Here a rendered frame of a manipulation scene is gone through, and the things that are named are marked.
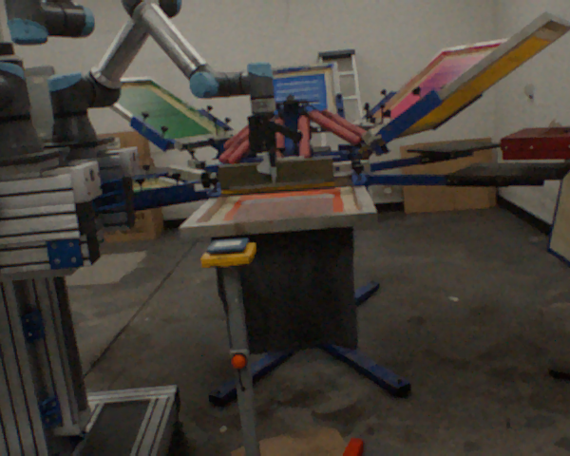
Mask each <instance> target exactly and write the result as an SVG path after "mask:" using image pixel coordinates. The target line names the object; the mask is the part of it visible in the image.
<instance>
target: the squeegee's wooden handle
mask: <svg viewBox="0 0 570 456"><path fill-rule="evenodd" d="M260 164H262V162H252V163H239V164H227V165H220V166H219V167H218V176H219V185H220V191H222V190H230V189H229V186H234V185H247V184H261V183H273V181H272V175H269V174H264V173H259V172H257V166H258V165H260ZM276 166H277V180H276V181H275V182H286V181H313V180H324V182H329V181H334V173H333V157H327V158H315V159H302V160H289V161H277V162H276Z"/></svg>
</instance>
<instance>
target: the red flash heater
mask: <svg viewBox="0 0 570 456"><path fill-rule="evenodd" d="M565 130H570V125H567V126H547V127H526V128H523V129H521V130H518V131H516V132H514V133H511V134H509V135H507V136H504V137H502V138H500V141H501V150H502V151H503V161H552V160H570V132H564V133H562V131H565Z"/></svg>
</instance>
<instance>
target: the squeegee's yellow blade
mask: <svg viewBox="0 0 570 456"><path fill-rule="evenodd" d="M329 185H334V181H329V182H324V183H312V184H299V185H284V186H271V187H258V188H257V189H245V190H232V191H230V190H222V191H221V194H235V193H249V192H262V191H275V190H288V189H302V187H316V186H329Z"/></svg>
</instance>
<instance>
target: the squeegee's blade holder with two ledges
mask: <svg viewBox="0 0 570 456"><path fill-rule="evenodd" d="M312 183H324V180H300V181H286V182H275V183H261V184H247V185H234V186H229V189H230V191H232V190H245V189H257V188H258V187H271V186H284V185H299V184H312Z"/></svg>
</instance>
